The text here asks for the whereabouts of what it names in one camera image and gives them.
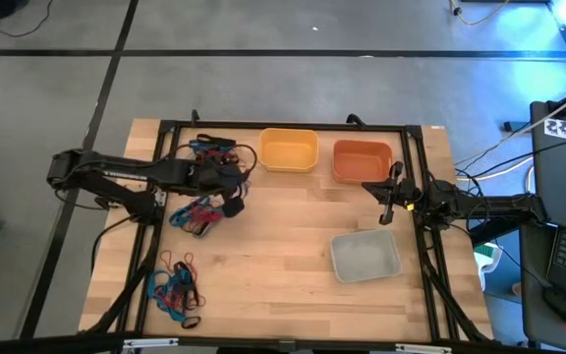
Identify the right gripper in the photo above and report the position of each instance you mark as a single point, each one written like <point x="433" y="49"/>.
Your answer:
<point x="403" y="193"/>

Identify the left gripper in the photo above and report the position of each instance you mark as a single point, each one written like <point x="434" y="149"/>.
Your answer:
<point x="209" y="178"/>

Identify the red thin rubber band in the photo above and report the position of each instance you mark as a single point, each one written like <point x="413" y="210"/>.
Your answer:
<point x="160" y="259"/>
<point x="209" y="215"/>
<point x="199" y="300"/>
<point x="224" y="156"/>

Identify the black wide rubber band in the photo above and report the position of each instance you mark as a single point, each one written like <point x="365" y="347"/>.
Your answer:
<point x="182" y="269"/>
<point x="214" y="138"/>
<point x="203" y="231"/>

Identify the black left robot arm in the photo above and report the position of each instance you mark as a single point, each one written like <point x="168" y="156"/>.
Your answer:
<point x="116" y="169"/>

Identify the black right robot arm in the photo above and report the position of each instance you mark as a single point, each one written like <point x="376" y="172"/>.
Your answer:
<point x="504" y="204"/>

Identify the small black rubber band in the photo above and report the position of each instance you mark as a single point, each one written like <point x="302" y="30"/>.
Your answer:
<point x="183" y="322"/>

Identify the orange plastic basket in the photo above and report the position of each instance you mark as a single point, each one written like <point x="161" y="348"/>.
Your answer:
<point x="361" y="162"/>

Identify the silver base mounting plate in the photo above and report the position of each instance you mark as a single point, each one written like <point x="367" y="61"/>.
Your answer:
<point x="160" y="198"/>

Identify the pale grey plastic basket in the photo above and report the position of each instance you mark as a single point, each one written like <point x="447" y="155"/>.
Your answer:
<point x="365" y="255"/>

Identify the yellow plastic basket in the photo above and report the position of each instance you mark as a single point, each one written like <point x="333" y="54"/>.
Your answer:
<point x="288" y="150"/>

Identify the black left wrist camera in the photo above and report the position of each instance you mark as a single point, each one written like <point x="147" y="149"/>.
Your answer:
<point x="234" y="207"/>

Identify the black frame clamp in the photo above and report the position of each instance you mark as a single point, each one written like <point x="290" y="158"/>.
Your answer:
<point x="355" y="119"/>
<point x="194" y="117"/>

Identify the black aluminium table frame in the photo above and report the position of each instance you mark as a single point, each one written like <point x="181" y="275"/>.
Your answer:
<point x="288" y="124"/>

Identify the silver frame bracket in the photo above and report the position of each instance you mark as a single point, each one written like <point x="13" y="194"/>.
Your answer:
<point x="423" y="349"/>
<point x="150" y="343"/>

